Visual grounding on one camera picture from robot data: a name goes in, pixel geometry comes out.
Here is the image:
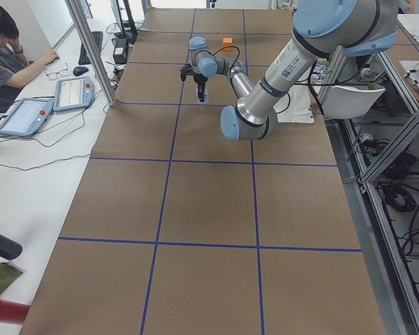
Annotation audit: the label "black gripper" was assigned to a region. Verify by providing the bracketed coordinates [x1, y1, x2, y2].
[193, 73, 208, 102]

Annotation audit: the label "light blue foam block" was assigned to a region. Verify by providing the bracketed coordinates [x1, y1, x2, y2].
[196, 87, 209, 105]

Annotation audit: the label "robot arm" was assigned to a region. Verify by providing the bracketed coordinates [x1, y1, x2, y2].
[180, 0, 399, 140]

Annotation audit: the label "orange foam block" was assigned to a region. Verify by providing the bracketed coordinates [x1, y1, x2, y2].
[221, 37, 233, 52]

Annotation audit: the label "black monitor stand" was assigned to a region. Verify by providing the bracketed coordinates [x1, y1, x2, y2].
[116, 0, 138, 45]

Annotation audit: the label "black power adapter box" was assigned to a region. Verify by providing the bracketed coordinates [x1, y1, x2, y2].
[113, 38, 128, 65]

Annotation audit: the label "black keyboard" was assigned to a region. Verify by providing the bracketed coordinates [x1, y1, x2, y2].
[78, 30, 104, 66]

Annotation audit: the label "black computer mouse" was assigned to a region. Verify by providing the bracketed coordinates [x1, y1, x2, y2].
[73, 66, 89, 77]

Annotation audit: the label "far teach pendant tablet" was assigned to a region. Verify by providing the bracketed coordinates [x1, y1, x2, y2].
[53, 76, 94, 112]

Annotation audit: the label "teach pendant tablet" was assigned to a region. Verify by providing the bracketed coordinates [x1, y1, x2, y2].
[0, 98, 54, 137]
[53, 76, 94, 112]

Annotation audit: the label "white chair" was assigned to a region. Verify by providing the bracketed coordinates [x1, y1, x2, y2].
[321, 85, 385, 119]

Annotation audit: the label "eyeglasses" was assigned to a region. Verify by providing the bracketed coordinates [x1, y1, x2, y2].
[44, 63, 69, 80]

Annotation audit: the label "near teach pendant tablet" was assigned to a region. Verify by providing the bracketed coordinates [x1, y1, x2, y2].
[0, 98, 54, 137]

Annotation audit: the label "seated person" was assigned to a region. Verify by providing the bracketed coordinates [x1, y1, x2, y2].
[0, 6, 59, 113]

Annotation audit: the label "black water bottle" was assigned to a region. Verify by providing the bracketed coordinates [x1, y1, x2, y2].
[0, 234, 22, 260]

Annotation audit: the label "green cloth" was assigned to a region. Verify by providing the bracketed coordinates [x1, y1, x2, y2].
[0, 262, 23, 295]

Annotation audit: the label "red bottle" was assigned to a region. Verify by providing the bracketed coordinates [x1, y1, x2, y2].
[0, 299, 31, 325]

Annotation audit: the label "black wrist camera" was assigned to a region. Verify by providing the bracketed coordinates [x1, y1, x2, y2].
[180, 64, 194, 82]

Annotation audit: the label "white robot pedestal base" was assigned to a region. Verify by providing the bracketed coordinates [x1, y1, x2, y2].
[274, 85, 314, 124]

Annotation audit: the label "aluminium frame post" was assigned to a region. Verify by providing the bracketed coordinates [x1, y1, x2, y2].
[65, 0, 116, 107]

